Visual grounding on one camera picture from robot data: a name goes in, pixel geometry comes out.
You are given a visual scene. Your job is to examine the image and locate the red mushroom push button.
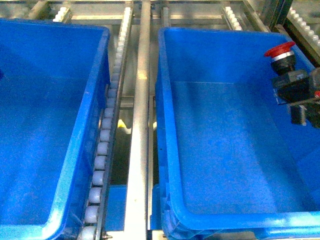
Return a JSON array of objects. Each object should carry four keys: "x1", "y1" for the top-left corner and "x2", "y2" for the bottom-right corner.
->
[{"x1": 263, "y1": 41, "x2": 316, "y2": 106}]

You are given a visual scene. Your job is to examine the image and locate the blue target bin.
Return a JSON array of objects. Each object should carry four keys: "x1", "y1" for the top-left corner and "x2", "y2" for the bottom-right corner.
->
[{"x1": 155, "y1": 27, "x2": 320, "y2": 240}]

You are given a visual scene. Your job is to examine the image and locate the white roller track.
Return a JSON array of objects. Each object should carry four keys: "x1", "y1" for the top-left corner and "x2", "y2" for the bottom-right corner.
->
[{"x1": 77, "y1": 7, "x2": 133, "y2": 240}]

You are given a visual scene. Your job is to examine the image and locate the blue empty left bin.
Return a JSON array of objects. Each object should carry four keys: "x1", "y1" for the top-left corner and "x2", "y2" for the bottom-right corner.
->
[{"x1": 0, "y1": 19, "x2": 110, "y2": 240}]

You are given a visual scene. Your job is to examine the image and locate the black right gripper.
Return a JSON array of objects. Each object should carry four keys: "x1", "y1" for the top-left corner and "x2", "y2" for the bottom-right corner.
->
[{"x1": 289, "y1": 67, "x2": 320, "y2": 128}]

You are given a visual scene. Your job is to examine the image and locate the metal centre rail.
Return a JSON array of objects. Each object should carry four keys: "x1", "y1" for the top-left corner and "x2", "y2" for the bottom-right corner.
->
[{"x1": 123, "y1": 0, "x2": 151, "y2": 240}]

